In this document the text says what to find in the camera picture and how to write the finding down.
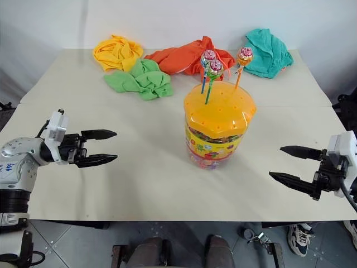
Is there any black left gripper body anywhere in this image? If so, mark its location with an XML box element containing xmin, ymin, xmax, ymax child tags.
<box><xmin>59</xmin><ymin>133</ymin><xmax>89</xmax><ymax>168</ymax></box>

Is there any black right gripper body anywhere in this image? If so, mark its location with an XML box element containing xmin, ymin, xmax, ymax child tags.
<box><xmin>312</xmin><ymin>150</ymin><xmax>349</xmax><ymax>193</ymax></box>

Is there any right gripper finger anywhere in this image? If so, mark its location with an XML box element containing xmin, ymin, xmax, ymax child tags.
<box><xmin>279</xmin><ymin>145</ymin><xmax>327</xmax><ymax>162</ymax></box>
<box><xmin>268</xmin><ymin>171</ymin><xmax>322</xmax><ymax>202</ymax></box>

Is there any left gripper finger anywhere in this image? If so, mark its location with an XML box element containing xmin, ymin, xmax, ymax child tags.
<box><xmin>75</xmin><ymin>154</ymin><xmax>119</xmax><ymax>169</ymax></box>
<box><xmin>80</xmin><ymin>128</ymin><xmax>118</xmax><ymax>141</ymax></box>

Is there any lollipop with orange stick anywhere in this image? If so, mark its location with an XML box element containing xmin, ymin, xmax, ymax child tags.
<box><xmin>234</xmin><ymin>46</ymin><xmax>255</xmax><ymax>90</ymax></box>

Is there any lollipop with green stick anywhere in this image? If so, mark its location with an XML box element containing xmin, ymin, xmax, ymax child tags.
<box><xmin>205</xmin><ymin>59</ymin><xmax>225</xmax><ymax>105</ymax></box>

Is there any lollipop with blue stick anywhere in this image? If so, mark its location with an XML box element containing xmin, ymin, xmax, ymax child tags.
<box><xmin>200</xmin><ymin>50</ymin><xmax>218</xmax><ymax>95</ymax></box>

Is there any white and black sneaker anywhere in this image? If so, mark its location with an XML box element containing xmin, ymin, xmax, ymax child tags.
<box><xmin>343</xmin><ymin>220</ymin><xmax>357</xmax><ymax>251</ymax></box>
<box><xmin>287</xmin><ymin>222</ymin><xmax>316</xmax><ymax>258</ymax></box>

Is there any black chair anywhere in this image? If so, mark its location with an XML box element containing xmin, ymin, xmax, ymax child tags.
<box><xmin>331</xmin><ymin>93</ymin><xmax>357</xmax><ymax>132</ymax></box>

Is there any green cloth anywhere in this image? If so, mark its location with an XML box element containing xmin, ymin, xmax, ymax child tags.
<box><xmin>103</xmin><ymin>58</ymin><xmax>174</xmax><ymax>102</ymax></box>

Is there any yellow cloth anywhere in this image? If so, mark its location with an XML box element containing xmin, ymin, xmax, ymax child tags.
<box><xmin>92</xmin><ymin>34</ymin><xmax>144</xmax><ymax>73</ymax></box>

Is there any candy jar with yellow lid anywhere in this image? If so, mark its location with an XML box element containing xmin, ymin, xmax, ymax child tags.
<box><xmin>183</xmin><ymin>81</ymin><xmax>257</xmax><ymax>171</ymax></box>

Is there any dark rounded shape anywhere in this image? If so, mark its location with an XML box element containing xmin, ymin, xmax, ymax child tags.
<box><xmin>130</xmin><ymin>236</ymin><xmax>169</xmax><ymax>268</ymax></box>
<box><xmin>206</xmin><ymin>234</ymin><xmax>238</xmax><ymax>268</ymax></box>

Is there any teal cloth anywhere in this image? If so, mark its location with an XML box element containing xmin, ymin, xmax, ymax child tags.
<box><xmin>244</xmin><ymin>27</ymin><xmax>295</xmax><ymax>80</ymax></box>

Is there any black robot body part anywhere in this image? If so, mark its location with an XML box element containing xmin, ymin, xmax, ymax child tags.
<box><xmin>0</xmin><ymin>230</ymin><xmax>46</xmax><ymax>268</ymax></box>

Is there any orange cloth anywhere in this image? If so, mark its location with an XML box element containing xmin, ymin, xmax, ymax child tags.
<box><xmin>143</xmin><ymin>35</ymin><xmax>237</xmax><ymax>82</ymax></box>

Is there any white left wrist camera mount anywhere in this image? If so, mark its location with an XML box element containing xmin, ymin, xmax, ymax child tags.
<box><xmin>44</xmin><ymin>109</ymin><xmax>70</xmax><ymax>163</ymax></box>

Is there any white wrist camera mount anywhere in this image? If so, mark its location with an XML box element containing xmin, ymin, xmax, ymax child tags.
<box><xmin>326</xmin><ymin>131</ymin><xmax>357</xmax><ymax>198</ymax></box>
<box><xmin>44</xmin><ymin>109</ymin><xmax>70</xmax><ymax>163</ymax></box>

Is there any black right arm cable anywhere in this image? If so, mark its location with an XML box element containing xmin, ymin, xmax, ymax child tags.
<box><xmin>339</xmin><ymin>178</ymin><xmax>357</xmax><ymax>213</ymax></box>

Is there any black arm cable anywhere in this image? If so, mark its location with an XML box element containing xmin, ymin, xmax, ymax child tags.
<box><xmin>36</xmin><ymin>119</ymin><xmax>51</xmax><ymax>138</ymax></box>
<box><xmin>339</xmin><ymin>178</ymin><xmax>357</xmax><ymax>213</ymax></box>

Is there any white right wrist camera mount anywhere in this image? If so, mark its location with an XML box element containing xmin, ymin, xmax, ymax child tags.
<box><xmin>326</xmin><ymin>131</ymin><xmax>357</xmax><ymax>198</ymax></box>

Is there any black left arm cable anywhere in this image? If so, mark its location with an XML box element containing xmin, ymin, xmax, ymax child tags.
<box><xmin>36</xmin><ymin>119</ymin><xmax>51</xmax><ymax>138</ymax></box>

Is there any black metal bracket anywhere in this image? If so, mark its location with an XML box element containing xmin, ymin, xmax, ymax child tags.
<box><xmin>111</xmin><ymin>243</ymin><xmax>127</xmax><ymax>268</ymax></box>
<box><xmin>264</xmin><ymin>242</ymin><xmax>286</xmax><ymax>268</ymax></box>

